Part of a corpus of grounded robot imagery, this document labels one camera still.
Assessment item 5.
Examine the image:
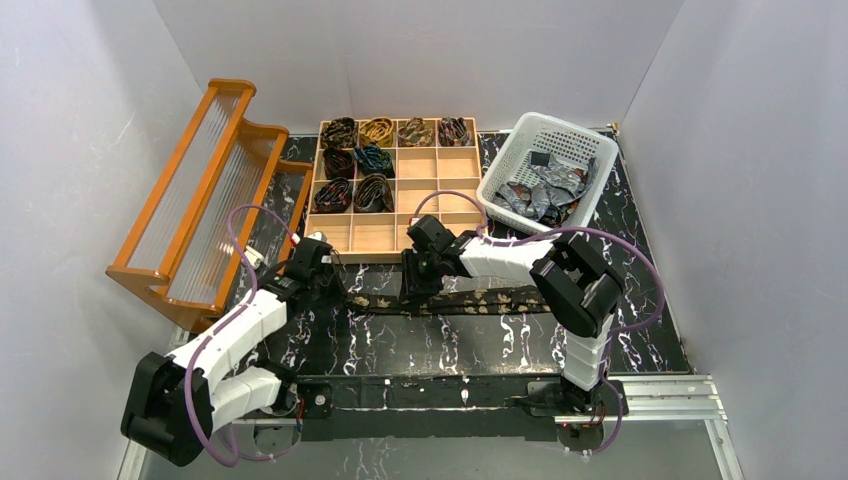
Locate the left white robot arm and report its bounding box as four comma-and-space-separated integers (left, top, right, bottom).
120, 233, 339, 466

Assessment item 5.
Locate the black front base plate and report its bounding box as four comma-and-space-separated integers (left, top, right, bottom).
297, 375, 562, 442

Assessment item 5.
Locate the grey patterned ties pile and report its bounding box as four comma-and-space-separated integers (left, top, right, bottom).
492, 151, 597, 227

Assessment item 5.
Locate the aluminium frame rail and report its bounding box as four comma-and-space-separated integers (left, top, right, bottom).
120, 319, 742, 479

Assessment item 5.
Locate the rolled yellow tie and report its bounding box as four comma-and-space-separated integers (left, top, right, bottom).
359, 117, 395, 148

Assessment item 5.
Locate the rolled dark striped tie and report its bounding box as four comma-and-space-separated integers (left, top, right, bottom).
437, 117, 473, 147

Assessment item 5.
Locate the rolled dark red tie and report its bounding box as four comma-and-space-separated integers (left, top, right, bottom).
322, 147, 356, 180

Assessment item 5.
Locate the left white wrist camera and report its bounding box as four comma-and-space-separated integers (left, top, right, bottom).
303, 231, 334, 264

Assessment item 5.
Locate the black gold floral tie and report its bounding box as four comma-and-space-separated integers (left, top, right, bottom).
345, 286, 551, 316

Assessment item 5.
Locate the rolled navy red tie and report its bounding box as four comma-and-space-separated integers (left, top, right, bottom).
312, 177, 353, 214

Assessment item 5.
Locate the wooden grid organizer tray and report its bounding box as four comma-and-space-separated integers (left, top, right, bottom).
304, 117, 483, 264

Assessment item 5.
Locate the rolled olive patterned tie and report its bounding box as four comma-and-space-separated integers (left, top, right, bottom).
397, 117, 436, 148

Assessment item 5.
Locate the orange wooden rack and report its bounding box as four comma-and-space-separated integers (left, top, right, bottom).
106, 78, 313, 333

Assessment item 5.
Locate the rolled teal patterned tie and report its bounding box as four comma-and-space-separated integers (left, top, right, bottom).
353, 143, 395, 178

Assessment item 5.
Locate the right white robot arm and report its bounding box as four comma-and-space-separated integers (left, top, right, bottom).
399, 215, 623, 414

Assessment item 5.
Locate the white plastic basket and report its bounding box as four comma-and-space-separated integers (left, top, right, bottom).
476, 112, 619, 234

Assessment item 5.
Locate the small white connector plug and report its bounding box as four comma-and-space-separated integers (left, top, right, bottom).
243, 246, 265, 270

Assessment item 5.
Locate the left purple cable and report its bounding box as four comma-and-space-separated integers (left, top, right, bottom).
184, 203, 303, 468

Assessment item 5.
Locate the rolled black grey tie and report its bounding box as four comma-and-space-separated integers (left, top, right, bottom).
353, 173, 395, 213

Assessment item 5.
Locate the rolled black gold tie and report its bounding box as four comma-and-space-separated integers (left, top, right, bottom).
320, 117, 359, 149

